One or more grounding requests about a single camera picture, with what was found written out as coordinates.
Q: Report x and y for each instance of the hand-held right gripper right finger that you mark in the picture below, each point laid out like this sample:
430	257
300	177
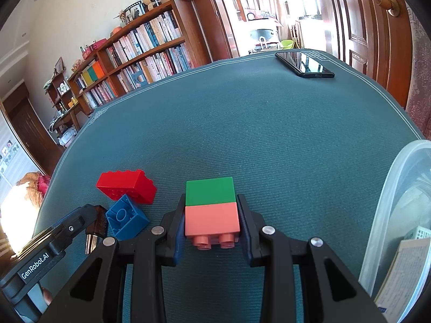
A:
247	242

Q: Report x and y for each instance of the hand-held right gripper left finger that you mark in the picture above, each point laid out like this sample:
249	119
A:
178	239

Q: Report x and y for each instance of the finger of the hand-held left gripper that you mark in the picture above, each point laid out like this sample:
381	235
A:
79	220

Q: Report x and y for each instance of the dark brown metal object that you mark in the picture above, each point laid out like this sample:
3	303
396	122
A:
96	228

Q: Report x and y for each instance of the green and pink building block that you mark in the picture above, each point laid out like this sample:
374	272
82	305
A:
212	208

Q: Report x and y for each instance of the clear plastic bowl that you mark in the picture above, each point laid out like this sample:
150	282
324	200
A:
387	208

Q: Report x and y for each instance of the blue building block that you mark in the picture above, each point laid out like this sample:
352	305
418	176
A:
126	220

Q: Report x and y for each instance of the red building block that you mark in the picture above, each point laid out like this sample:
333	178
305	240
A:
128	185

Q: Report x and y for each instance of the dark wooden door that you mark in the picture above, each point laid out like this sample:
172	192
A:
30	131

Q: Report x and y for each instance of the small wooden shelf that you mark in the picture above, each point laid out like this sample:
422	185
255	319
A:
62	107

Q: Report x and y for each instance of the beige printed paper box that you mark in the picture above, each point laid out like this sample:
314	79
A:
400	276

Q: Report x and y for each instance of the wooden bookshelf with books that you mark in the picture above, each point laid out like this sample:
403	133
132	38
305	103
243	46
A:
141	50

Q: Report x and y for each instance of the black smartphone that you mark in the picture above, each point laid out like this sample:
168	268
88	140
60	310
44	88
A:
303	64

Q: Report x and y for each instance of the green plastic basin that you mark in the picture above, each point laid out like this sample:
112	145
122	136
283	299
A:
287	44

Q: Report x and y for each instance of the brown wooden door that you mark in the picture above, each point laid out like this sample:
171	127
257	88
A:
357	33

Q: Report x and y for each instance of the patterned pink curtain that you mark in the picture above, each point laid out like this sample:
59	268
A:
419	74

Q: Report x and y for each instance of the door knob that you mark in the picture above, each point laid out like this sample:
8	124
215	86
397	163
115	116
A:
389	4

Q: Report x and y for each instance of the wall chart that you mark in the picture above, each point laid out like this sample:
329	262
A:
7	161

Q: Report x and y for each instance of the film strip picture frame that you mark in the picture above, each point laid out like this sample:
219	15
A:
134	10

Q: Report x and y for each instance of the wooden door frame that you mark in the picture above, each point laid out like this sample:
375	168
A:
215	13

